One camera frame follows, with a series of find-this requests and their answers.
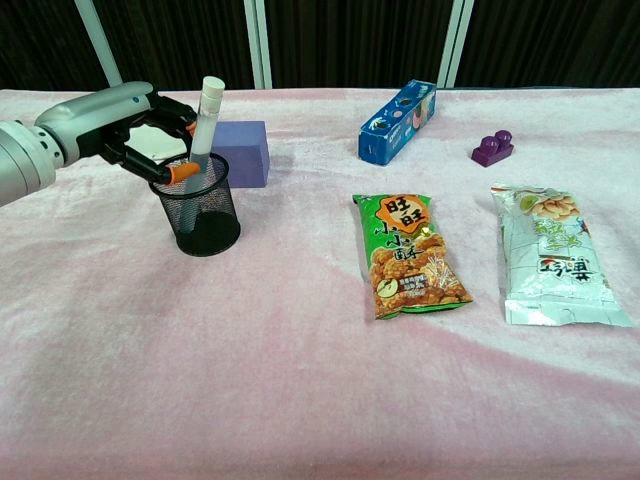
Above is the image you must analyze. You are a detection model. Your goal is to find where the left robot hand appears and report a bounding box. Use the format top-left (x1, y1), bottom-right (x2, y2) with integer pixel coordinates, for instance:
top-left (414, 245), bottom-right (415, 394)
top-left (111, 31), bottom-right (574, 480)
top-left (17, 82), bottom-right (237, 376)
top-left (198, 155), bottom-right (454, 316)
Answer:
top-left (34, 81), bottom-right (201, 187)

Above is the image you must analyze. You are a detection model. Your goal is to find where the white test tube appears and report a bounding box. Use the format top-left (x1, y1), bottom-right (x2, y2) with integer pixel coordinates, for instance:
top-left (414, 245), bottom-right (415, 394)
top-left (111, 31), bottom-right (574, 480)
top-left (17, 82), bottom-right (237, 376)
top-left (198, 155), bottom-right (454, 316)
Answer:
top-left (179, 75), bottom-right (225, 235)

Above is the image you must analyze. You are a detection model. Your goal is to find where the black cup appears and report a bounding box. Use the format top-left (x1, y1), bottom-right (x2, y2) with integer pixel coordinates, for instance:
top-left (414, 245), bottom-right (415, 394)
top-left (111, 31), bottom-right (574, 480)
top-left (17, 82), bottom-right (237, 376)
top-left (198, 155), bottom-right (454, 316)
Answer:
top-left (148, 152), bottom-right (242, 258)

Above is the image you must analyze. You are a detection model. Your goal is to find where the purple foam block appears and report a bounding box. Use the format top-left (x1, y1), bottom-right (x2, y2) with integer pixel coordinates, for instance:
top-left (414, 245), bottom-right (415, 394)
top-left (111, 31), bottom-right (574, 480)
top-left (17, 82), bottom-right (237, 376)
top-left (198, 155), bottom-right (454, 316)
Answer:
top-left (209, 120), bottom-right (272, 190)

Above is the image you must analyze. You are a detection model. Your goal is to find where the blue cookie box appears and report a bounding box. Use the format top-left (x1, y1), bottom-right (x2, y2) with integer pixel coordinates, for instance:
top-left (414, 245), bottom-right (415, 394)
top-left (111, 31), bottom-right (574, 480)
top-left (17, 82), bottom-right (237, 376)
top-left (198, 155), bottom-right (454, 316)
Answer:
top-left (357, 79), bottom-right (438, 166)

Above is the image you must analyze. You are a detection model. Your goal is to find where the pink plush tablecloth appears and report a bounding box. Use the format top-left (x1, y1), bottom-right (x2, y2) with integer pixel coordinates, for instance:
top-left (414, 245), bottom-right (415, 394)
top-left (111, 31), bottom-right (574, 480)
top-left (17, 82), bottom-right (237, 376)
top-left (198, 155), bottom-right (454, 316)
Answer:
top-left (0, 87), bottom-right (640, 480)

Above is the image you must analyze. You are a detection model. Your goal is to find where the green snack bag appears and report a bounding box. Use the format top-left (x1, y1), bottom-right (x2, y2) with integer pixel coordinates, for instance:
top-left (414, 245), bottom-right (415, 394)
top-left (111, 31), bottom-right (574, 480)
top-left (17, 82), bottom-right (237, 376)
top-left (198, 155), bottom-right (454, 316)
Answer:
top-left (351, 193), bottom-right (474, 321)

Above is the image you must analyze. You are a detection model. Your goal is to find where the purple toy brick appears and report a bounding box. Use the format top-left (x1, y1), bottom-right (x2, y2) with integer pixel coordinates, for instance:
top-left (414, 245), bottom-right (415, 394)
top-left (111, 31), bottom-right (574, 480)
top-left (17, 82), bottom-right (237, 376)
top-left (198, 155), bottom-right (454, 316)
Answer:
top-left (470, 129), bottom-right (515, 169)

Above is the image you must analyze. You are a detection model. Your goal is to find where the white snack bag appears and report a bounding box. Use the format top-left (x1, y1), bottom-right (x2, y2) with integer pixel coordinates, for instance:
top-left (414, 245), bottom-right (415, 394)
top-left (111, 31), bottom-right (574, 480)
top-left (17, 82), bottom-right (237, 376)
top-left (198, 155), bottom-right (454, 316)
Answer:
top-left (490, 183), bottom-right (635, 329)

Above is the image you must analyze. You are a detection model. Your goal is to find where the white frame post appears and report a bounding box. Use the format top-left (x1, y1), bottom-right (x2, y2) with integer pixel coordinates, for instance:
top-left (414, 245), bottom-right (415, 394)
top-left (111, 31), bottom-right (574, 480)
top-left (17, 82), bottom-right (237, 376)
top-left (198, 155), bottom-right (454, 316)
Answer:
top-left (438, 0), bottom-right (475, 89)
top-left (73, 0), bottom-right (124, 87)
top-left (243, 0), bottom-right (274, 90)

